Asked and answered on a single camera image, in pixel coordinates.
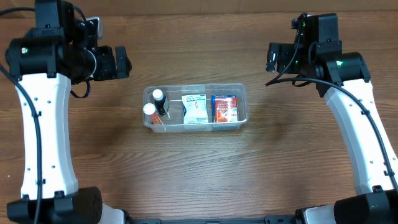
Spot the clear plastic container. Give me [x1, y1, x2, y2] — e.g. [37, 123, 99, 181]
[143, 83, 249, 133]

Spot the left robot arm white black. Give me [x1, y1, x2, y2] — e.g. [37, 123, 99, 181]
[1, 0, 132, 223]

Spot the blue lozenge packet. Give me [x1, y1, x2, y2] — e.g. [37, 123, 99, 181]
[210, 94, 238, 123]

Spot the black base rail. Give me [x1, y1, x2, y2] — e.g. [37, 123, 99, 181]
[126, 215, 303, 224]

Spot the orange tube white cap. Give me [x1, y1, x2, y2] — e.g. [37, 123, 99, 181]
[143, 103, 163, 125]

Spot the black bottle white cap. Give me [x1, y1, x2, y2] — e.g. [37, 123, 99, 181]
[152, 89, 169, 116]

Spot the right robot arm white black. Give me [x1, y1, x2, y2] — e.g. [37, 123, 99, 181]
[266, 13, 397, 224]

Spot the white bandage box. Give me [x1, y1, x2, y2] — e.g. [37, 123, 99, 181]
[182, 94, 208, 124]

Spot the red medicine box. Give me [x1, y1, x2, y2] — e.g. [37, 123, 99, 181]
[214, 96, 239, 123]

